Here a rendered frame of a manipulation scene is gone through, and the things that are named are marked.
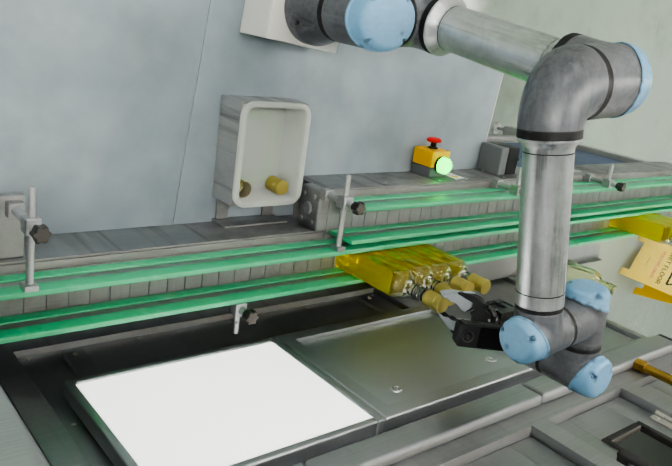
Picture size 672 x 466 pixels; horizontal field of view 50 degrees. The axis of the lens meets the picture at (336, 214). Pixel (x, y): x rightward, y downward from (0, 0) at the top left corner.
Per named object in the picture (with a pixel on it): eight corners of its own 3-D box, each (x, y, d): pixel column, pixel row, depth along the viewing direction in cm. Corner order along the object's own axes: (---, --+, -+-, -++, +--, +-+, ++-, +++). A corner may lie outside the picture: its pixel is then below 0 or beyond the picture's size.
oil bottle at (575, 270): (529, 268, 220) (606, 300, 201) (533, 250, 218) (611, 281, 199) (540, 266, 223) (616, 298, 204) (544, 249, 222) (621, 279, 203)
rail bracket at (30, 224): (-16, 255, 125) (24, 304, 109) (-15, 161, 120) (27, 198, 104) (13, 252, 128) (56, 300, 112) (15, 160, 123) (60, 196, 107)
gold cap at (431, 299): (420, 306, 147) (435, 315, 144) (423, 290, 146) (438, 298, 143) (432, 304, 149) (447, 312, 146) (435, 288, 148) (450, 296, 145)
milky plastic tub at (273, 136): (212, 197, 155) (233, 209, 148) (222, 93, 149) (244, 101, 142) (278, 193, 166) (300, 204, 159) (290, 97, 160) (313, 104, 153)
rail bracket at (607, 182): (580, 180, 224) (619, 192, 215) (586, 158, 222) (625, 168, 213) (587, 180, 227) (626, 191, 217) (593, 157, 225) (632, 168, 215)
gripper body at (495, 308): (490, 330, 145) (539, 356, 136) (462, 338, 140) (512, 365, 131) (497, 295, 143) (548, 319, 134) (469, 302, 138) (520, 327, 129)
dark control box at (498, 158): (475, 168, 209) (497, 175, 203) (480, 141, 207) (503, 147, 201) (492, 167, 214) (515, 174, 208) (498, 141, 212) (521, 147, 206)
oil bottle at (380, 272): (334, 266, 166) (397, 301, 151) (337, 243, 165) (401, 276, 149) (352, 263, 170) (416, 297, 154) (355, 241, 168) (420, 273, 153)
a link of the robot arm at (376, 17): (322, -22, 132) (370, -16, 123) (377, -19, 140) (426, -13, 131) (318, 44, 137) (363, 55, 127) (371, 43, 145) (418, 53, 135)
